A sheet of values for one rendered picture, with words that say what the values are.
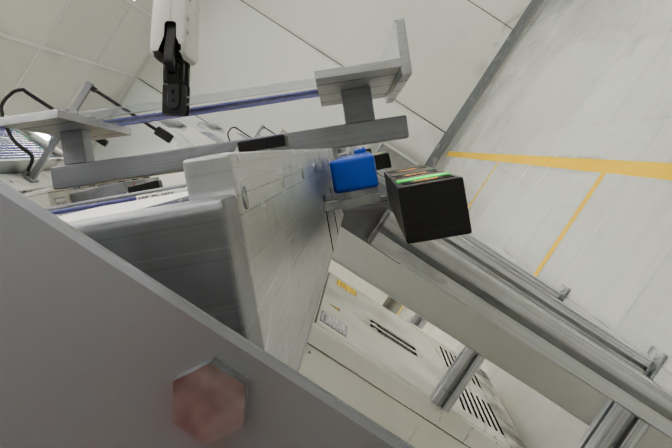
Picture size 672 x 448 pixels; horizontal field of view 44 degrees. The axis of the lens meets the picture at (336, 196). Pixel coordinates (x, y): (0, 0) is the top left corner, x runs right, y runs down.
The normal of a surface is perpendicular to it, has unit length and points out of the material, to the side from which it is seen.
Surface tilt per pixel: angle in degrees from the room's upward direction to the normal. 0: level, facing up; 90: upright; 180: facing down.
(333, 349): 90
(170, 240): 90
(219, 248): 90
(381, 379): 90
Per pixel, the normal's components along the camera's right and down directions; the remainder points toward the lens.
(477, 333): 0.00, 0.01
